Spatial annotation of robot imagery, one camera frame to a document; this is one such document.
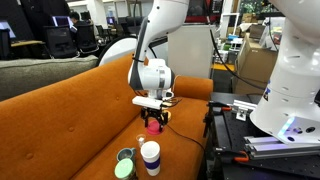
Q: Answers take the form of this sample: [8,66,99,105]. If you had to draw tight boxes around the black cable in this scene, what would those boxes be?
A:
[207,28,268,92]
[165,122,207,153]

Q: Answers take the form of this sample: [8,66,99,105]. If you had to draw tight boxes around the large cardboard box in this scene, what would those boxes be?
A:
[232,32,280,95]

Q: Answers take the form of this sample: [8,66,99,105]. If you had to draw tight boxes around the silver metal bracket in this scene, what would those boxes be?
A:
[231,98,259,122]

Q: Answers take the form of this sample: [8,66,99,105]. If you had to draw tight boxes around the seated person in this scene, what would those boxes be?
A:
[69,11,85,28]

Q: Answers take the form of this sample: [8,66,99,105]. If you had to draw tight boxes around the wooden office desk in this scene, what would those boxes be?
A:
[9,39,46,48]

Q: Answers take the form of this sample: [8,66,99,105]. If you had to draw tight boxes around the white round table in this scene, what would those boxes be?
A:
[98,35,138,67]

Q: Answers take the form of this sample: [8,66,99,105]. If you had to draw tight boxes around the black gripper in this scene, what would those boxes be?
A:
[140,106,170,133]

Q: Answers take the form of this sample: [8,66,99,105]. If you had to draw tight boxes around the orange handled black clamp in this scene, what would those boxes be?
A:
[202,100,233,138]
[214,147,250,164]

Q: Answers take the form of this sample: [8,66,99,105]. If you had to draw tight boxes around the pink cup lid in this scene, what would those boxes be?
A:
[146,120,165,136]

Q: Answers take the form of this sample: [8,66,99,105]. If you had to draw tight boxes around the aluminium extrusion rails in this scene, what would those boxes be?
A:
[243,134,320,161]

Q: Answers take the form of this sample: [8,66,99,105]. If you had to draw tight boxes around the lit computer monitor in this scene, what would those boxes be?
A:
[51,15,73,28]

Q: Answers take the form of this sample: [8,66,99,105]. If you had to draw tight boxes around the white cup with blue band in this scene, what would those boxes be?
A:
[140,140,162,177]

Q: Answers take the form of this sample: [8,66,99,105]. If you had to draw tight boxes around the black office chair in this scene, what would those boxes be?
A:
[44,24,78,60]
[74,22,100,55]

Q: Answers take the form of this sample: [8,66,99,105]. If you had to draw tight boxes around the grey fabric couch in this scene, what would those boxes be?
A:
[0,54,100,102]

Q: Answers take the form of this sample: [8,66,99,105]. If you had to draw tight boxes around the teal mug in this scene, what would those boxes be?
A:
[116,147,137,163]

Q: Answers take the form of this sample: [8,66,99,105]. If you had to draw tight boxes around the black perforated robot table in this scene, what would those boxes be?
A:
[203,91,320,180]

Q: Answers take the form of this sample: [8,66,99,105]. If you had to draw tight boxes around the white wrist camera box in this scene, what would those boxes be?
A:
[131,95,165,111]

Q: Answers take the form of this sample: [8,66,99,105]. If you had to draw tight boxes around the orange fabric couch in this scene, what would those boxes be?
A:
[0,53,214,180]

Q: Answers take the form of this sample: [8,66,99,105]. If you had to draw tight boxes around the bluish computer monitor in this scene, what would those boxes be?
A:
[0,19,17,40]

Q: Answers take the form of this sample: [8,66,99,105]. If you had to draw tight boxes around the small clear glass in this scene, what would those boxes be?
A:
[135,133,147,149]

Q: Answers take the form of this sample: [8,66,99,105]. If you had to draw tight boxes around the plain white cabinet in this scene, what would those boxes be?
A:
[167,23,216,80]

